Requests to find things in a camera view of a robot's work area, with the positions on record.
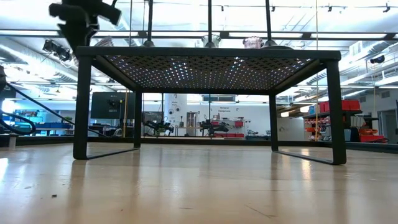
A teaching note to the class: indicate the black security camera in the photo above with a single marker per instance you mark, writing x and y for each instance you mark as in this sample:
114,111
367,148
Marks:
377,59

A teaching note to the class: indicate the dark shelf with red bins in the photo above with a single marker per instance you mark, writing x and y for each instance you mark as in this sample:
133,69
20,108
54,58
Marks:
351,105

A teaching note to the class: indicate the tall black candlestick holder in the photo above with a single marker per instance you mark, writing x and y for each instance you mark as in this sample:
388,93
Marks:
267,18
210,18
150,18

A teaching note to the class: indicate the pale green glass candle holder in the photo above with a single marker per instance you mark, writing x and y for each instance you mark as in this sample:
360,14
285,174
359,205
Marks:
216,40

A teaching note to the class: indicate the black perforated metal riser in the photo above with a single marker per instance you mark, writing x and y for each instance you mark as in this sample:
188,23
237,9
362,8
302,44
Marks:
202,71

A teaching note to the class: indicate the black ceiling spotlight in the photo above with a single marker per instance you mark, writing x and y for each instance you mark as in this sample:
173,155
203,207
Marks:
56,49

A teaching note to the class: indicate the white column cabinet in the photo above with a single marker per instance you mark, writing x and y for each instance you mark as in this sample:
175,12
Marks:
175,109

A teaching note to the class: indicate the black monitor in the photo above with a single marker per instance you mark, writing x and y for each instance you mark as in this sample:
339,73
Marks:
112,105

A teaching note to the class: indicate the background black robot arm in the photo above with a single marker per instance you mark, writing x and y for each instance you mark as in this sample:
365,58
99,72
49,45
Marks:
158,127
214,127

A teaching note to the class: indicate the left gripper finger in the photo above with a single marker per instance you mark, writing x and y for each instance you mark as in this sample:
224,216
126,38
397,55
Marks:
79,37

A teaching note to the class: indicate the black aluminium rig frame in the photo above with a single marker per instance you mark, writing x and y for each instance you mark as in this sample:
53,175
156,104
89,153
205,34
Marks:
202,141

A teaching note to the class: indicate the pink glass candle holder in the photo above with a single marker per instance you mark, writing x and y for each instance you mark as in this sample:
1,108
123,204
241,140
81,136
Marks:
252,43
105,41

